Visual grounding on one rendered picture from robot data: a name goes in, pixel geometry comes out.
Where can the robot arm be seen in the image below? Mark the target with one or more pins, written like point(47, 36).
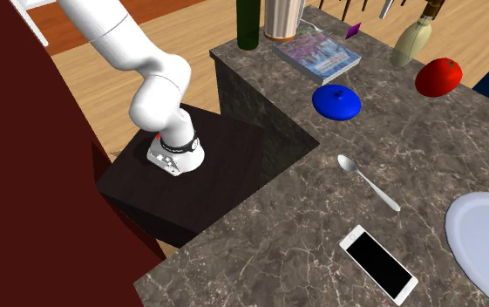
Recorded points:
point(116, 38)

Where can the dark robot stand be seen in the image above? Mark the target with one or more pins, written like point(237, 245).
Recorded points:
point(210, 178)

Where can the blue round lid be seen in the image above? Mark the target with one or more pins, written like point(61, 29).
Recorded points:
point(336, 103)

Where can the purple and blue book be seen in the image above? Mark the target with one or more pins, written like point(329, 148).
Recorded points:
point(316, 55)

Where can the silver spoon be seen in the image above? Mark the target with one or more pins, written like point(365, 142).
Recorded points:
point(365, 178)

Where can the dark green bottle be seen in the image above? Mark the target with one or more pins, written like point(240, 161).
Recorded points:
point(248, 23)

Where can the ribbed beige cup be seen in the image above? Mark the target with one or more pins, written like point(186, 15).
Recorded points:
point(281, 19)

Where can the small purple card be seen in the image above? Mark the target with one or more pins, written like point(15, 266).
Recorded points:
point(353, 30)

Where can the white smartphone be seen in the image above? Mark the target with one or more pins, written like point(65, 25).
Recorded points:
point(378, 263)

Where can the pale green glass bottle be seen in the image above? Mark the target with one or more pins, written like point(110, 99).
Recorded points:
point(412, 40)

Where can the red tomato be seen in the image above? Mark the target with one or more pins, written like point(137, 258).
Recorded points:
point(438, 78)

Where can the dark red furniture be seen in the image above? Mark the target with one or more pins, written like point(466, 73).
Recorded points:
point(27, 178)

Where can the pale blue plate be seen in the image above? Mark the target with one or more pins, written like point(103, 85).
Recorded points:
point(484, 242)

